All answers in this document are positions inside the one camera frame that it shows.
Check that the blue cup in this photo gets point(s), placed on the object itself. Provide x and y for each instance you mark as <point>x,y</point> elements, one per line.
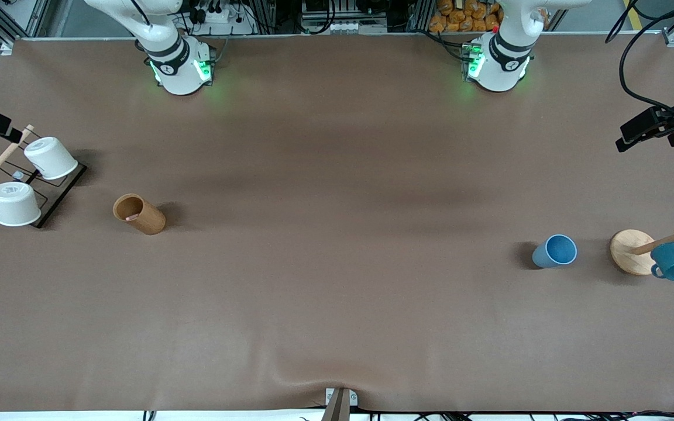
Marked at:
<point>556,252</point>

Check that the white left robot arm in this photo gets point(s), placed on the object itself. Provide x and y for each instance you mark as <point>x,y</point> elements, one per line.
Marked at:
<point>504,67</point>

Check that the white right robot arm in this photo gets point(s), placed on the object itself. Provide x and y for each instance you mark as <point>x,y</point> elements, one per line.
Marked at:
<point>173,70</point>

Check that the white upside-down cup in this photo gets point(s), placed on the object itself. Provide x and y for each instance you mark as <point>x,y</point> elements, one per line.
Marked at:
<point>50,159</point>
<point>15,206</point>

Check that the wooden mug tree stand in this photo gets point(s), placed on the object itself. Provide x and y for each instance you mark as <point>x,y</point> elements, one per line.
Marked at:
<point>629,248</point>

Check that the brown wooden cylinder holder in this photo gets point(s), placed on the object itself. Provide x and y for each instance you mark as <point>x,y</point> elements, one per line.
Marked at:
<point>150,221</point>

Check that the orange snack bag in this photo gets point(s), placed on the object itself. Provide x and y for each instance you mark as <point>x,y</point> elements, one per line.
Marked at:
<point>466,17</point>

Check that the brown table mat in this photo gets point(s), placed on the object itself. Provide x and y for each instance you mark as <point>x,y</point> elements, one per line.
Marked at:
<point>337,263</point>

